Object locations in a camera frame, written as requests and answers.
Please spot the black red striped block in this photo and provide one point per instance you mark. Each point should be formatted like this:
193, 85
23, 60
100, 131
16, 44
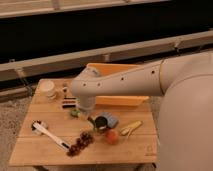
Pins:
69, 102

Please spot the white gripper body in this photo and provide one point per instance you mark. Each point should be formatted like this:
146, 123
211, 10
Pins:
86, 103

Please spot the blue sponge cloth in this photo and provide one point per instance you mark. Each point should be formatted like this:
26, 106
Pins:
112, 121

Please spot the dark metal can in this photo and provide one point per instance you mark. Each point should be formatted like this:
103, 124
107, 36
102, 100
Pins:
101, 124

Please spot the small white cup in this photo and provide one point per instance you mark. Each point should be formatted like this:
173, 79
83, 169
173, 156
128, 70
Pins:
65, 90

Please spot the dark grape bunch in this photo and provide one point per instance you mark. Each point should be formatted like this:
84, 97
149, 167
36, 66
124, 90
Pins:
82, 142

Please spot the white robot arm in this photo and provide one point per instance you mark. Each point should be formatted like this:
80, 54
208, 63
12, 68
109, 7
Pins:
185, 119

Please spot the yellow banana toy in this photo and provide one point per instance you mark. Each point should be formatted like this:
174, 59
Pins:
131, 127

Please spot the red orange tomato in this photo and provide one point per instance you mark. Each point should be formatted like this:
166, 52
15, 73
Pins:
112, 136

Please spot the green pepper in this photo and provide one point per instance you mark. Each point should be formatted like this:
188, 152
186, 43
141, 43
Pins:
74, 113

